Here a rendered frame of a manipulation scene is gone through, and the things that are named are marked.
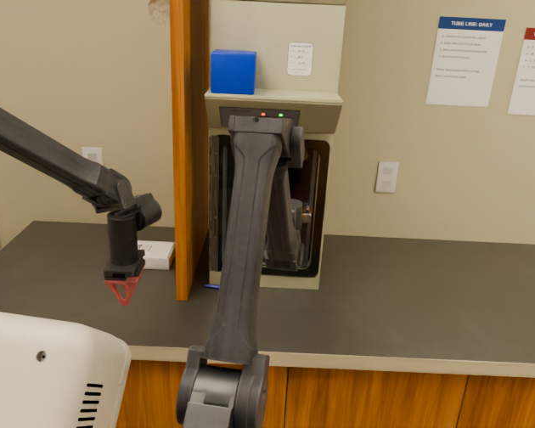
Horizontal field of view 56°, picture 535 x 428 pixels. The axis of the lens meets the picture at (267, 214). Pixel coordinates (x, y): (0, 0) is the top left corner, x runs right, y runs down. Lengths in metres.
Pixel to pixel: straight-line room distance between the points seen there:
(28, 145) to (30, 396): 0.50
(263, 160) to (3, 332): 0.37
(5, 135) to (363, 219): 1.31
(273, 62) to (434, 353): 0.81
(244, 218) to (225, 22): 0.72
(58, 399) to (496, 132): 1.66
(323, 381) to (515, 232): 1.05
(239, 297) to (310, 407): 0.78
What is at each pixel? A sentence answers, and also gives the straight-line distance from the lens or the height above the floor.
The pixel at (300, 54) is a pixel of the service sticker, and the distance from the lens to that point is 1.30.
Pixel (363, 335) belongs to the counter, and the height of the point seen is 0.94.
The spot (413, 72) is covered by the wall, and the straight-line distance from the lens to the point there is 1.80.
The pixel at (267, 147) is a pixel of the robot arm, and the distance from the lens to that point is 0.69.
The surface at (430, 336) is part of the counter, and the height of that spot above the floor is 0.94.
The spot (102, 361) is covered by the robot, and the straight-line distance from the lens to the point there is 0.59.
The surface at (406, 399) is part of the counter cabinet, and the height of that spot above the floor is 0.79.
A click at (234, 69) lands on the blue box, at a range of 1.19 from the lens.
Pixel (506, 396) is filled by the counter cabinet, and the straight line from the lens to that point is 1.50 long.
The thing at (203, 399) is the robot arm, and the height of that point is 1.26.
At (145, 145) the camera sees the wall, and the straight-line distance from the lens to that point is 1.84.
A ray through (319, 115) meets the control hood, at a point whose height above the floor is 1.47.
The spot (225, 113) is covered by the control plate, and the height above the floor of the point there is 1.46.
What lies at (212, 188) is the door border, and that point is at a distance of 1.37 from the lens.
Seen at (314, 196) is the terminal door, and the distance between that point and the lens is 1.36.
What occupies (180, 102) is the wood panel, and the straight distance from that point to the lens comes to 1.24.
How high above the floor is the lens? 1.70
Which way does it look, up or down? 22 degrees down
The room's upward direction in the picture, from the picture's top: 3 degrees clockwise
